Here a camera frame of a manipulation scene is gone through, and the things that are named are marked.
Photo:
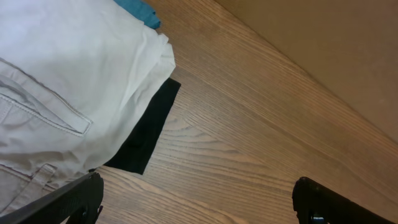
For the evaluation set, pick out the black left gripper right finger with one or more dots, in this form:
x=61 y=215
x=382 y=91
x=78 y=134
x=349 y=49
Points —
x=315 y=203

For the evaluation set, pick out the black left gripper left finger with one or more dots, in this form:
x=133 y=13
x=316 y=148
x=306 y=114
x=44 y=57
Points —
x=78 y=202

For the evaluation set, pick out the beige khaki shorts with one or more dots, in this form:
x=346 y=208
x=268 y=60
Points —
x=76 y=77

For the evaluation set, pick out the black folded garment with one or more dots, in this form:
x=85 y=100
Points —
x=153 y=104

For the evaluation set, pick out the light blue folded denim garment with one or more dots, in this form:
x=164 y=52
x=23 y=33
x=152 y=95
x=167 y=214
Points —
x=142 y=11

